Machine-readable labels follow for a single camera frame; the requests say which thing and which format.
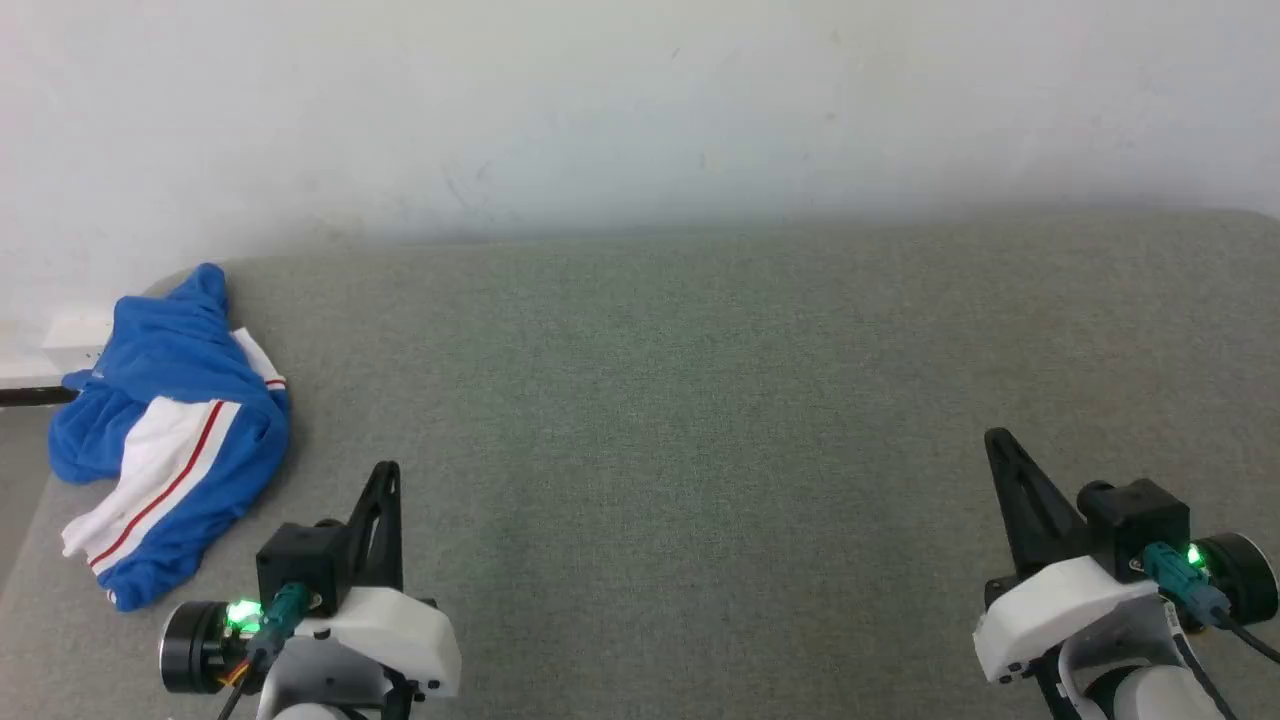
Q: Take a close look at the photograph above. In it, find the blue white red-striped jersey shirt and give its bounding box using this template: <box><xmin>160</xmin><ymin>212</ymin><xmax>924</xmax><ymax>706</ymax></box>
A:
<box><xmin>47</xmin><ymin>262</ymin><xmax>292</xmax><ymax>613</ymax></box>

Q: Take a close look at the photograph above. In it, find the white skirting ledge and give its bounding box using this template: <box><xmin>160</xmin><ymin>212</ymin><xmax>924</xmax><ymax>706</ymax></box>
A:
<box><xmin>0</xmin><ymin>308</ymin><xmax>117</xmax><ymax>388</ymax></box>

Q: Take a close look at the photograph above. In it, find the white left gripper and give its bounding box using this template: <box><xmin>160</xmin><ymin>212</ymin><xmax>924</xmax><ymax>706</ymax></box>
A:
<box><xmin>290</xmin><ymin>461</ymin><xmax>463</xmax><ymax>699</ymax></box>

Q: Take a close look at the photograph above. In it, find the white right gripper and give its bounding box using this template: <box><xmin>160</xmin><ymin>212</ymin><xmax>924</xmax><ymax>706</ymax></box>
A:
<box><xmin>974</xmin><ymin>427</ymin><xmax>1163</xmax><ymax>686</ymax></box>

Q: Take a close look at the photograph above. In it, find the grey fabric sofa cushion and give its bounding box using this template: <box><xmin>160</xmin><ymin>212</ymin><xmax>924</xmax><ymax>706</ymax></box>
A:
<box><xmin>0</xmin><ymin>208</ymin><xmax>1280</xmax><ymax>720</ymax></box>

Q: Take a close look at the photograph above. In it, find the right arm cable teal plug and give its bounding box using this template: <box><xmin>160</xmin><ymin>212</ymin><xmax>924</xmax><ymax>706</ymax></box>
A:
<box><xmin>1143</xmin><ymin>542</ymin><xmax>1280</xmax><ymax>663</ymax></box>

